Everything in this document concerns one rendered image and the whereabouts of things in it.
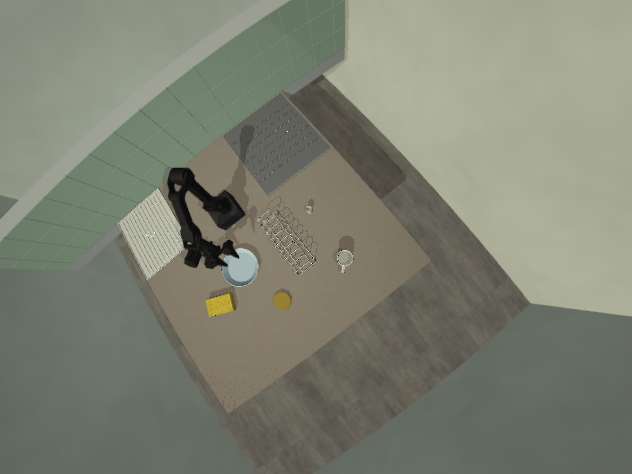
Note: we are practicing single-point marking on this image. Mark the beige ribbed draining mat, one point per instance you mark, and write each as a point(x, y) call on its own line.
point(152, 233)

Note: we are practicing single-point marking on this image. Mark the yellow sponge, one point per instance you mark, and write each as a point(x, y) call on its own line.
point(221, 304)

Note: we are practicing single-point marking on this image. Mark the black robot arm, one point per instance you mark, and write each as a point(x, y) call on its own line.
point(189, 231)

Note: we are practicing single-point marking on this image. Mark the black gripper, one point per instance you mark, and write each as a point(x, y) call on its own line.
point(226, 249)

